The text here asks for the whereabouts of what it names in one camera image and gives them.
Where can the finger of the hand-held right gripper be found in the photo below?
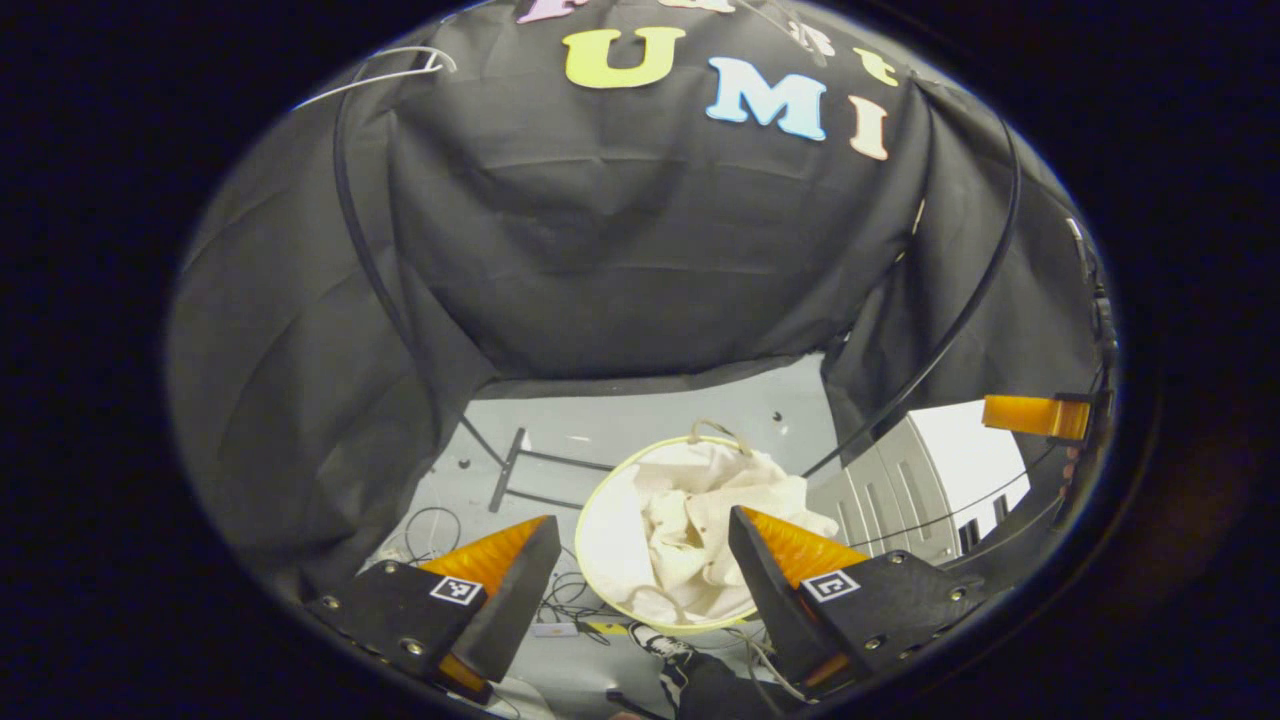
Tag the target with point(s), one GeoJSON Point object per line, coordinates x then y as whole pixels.
{"type": "Point", "coordinates": [1030, 415]}

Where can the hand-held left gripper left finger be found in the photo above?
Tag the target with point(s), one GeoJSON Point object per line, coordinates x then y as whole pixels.
{"type": "Point", "coordinates": [515, 600]}

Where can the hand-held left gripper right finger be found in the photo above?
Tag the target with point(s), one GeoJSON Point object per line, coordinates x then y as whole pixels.
{"type": "Point", "coordinates": [770, 590]}

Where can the cream button shirt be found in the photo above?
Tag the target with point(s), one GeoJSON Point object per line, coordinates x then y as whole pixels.
{"type": "Point", "coordinates": [700, 520]}

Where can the round cream laundry hamper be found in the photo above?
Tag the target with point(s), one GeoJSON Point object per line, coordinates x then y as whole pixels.
{"type": "Point", "coordinates": [610, 540]}

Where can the black clothes rack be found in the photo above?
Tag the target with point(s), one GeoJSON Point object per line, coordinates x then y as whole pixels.
{"type": "Point", "coordinates": [507, 470]}

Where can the small white flat device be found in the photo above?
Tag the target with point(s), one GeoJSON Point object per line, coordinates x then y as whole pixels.
{"type": "Point", "coordinates": [555, 630]}

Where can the person's dark trouser leg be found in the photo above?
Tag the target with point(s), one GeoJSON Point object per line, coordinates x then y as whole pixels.
{"type": "Point", "coordinates": [730, 690]}

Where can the person's black white shoe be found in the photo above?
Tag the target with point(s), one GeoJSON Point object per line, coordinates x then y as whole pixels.
{"type": "Point", "coordinates": [662, 645]}

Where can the white grey cabinet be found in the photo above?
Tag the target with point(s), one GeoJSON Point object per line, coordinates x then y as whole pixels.
{"type": "Point", "coordinates": [890, 490]}

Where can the black backdrop cloth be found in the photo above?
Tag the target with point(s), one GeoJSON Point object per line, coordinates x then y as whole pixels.
{"type": "Point", "coordinates": [600, 250]}

